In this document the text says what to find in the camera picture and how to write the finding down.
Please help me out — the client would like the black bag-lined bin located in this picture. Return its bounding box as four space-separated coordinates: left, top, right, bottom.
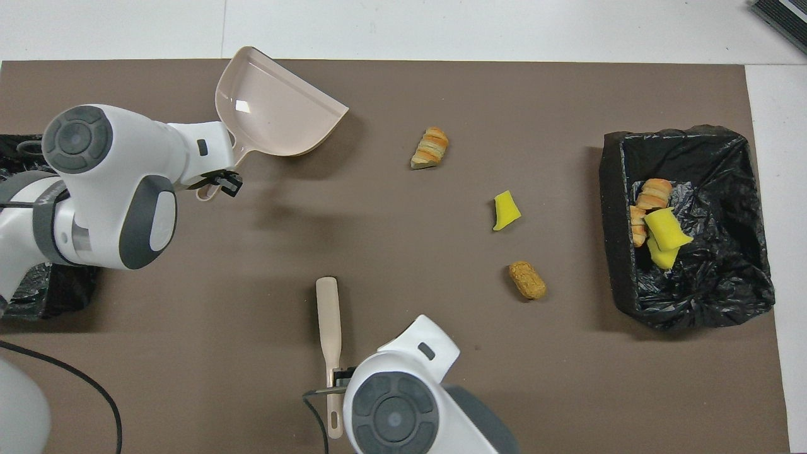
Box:
0 132 100 320
599 125 775 332

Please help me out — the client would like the beige hand brush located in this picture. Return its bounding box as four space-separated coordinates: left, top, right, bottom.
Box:
315 276 345 440

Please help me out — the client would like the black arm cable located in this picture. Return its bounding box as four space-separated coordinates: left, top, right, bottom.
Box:
0 340 124 454
303 388 346 454

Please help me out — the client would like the brown toy croquette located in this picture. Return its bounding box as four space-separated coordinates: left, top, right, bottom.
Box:
509 260 547 301

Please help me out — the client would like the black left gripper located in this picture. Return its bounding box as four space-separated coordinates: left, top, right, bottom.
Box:
188 169 244 197

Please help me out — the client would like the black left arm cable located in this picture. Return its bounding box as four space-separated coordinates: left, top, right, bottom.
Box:
0 340 124 454

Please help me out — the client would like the toy croissant bread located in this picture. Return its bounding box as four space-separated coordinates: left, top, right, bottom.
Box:
636 178 674 212
410 126 450 170
630 205 649 248

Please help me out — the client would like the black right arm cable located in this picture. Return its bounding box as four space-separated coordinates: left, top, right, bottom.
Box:
303 388 346 454

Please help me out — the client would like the dark ribbed box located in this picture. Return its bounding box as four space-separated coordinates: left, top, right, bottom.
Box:
749 0 807 54

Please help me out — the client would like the yellow sponge piece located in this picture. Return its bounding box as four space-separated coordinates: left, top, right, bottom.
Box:
492 190 523 232
647 238 682 271
644 207 694 250

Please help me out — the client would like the beige plastic dustpan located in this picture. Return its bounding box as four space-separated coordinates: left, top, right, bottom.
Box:
195 46 349 201

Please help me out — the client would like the brown table mat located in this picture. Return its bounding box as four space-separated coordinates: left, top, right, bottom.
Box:
0 59 790 454

